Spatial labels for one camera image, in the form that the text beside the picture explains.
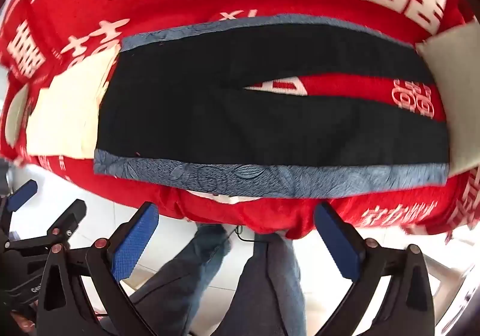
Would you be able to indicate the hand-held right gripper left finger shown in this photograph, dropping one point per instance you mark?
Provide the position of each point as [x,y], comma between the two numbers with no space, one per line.
[133,246]

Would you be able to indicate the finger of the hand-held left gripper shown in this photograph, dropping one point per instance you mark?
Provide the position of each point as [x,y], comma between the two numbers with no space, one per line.
[21,194]
[71,216]

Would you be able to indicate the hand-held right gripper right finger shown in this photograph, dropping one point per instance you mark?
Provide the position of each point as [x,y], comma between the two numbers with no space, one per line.
[335,244]

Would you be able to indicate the black pants with blue trim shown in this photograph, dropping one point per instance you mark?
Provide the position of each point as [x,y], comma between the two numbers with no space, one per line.
[195,122]

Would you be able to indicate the person's right leg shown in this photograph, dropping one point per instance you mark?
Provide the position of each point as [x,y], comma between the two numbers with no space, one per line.
[270,283]

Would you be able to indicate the cream cloth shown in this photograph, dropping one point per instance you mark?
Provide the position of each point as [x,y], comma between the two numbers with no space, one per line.
[67,114]

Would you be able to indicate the cream pillow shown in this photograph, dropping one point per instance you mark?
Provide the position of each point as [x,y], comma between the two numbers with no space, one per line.
[455,96]

